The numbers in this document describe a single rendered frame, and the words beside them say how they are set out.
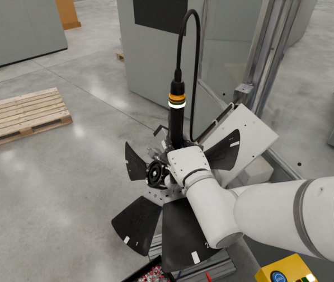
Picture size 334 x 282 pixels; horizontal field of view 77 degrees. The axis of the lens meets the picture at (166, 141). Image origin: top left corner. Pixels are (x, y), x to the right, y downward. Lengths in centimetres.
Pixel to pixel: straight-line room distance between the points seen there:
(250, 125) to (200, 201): 59
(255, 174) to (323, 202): 105
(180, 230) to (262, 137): 49
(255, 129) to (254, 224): 68
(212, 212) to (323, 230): 25
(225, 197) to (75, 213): 198
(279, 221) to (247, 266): 180
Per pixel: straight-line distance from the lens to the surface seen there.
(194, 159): 57
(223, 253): 199
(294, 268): 97
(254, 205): 34
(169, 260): 78
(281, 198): 30
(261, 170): 133
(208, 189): 49
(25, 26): 618
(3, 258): 243
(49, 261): 222
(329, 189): 27
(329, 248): 28
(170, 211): 82
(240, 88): 117
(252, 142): 97
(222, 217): 46
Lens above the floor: 190
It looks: 41 degrees down
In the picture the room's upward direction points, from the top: straight up
